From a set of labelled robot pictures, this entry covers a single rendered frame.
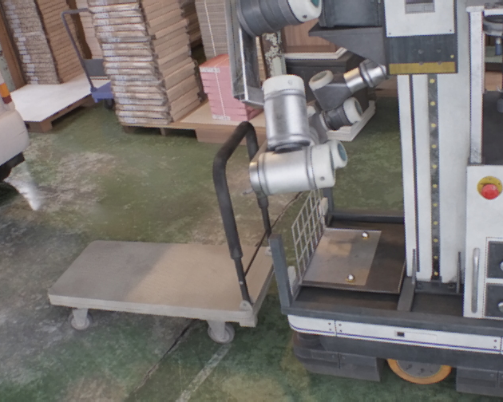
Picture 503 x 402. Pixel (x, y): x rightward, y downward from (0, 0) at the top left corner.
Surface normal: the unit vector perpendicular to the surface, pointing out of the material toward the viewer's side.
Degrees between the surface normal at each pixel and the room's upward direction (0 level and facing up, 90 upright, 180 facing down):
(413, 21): 90
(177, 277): 0
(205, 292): 0
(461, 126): 90
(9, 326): 0
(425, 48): 90
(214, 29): 90
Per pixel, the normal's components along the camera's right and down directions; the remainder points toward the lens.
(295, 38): -0.47, 0.50
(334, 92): -0.04, 0.51
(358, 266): -0.17, -0.86
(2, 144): 0.89, 0.08
